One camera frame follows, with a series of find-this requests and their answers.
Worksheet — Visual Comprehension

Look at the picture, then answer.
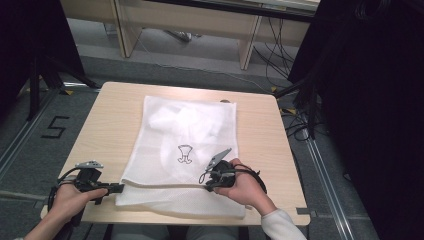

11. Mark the white floor cable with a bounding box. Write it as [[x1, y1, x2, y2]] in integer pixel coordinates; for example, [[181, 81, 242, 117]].
[[132, 28, 275, 95]]

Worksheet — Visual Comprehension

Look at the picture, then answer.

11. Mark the person's right hand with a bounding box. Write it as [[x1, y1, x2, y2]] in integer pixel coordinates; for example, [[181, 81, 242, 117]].
[[213, 157, 278, 217]]

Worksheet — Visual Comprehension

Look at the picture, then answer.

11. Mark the light wooden desk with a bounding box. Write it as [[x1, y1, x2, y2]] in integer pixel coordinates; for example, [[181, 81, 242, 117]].
[[59, 0, 322, 71]]

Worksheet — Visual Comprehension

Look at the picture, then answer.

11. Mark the white cloth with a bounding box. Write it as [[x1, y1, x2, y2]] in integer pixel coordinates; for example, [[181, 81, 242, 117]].
[[147, 101, 223, 143]]

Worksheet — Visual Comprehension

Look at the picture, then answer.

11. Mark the bundle of black floor cables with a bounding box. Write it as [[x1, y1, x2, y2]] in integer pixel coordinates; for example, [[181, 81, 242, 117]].
[[252, 16, 301, 88]]

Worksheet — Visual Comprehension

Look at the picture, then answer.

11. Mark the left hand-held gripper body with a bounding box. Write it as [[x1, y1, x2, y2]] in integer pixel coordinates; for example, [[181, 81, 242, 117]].
[[74, 160, 111, 206]]

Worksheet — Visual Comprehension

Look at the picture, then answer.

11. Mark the black curtain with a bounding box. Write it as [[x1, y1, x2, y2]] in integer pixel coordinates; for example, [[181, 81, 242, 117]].
[[287, 0, 424, 240], [0, 0, 86, 116]]

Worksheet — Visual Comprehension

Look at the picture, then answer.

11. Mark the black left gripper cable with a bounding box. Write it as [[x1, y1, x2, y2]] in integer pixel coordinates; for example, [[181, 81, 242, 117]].
[[47, 167, 82, 214]]

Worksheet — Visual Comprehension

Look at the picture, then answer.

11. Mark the person's left hand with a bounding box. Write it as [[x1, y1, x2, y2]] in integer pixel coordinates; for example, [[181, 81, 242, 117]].
[[49, 183, 109, 225]]

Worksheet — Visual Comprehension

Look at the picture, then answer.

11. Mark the black tripod stand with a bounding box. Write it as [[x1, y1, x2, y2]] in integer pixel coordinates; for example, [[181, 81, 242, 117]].
[[274, 74, 326, 140], [27, 54, 102, 122]]

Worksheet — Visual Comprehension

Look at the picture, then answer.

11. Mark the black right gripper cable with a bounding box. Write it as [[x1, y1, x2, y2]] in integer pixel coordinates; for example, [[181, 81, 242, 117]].
[[198, 162, 268, 195]]

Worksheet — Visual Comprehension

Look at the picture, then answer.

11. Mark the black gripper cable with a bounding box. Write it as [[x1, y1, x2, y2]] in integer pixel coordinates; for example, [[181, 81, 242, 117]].
[[47, 167, 82, 214], [198, 162, 268, 195]]

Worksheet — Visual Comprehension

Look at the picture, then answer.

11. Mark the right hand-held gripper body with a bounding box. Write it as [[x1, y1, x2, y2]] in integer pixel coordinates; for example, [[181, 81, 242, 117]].
[[203, 147, 238, 190]]

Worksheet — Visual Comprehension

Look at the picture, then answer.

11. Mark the white mesh laundry bag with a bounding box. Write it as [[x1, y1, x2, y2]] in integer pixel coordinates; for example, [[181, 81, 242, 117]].
[[114, 95, 247, 220]]

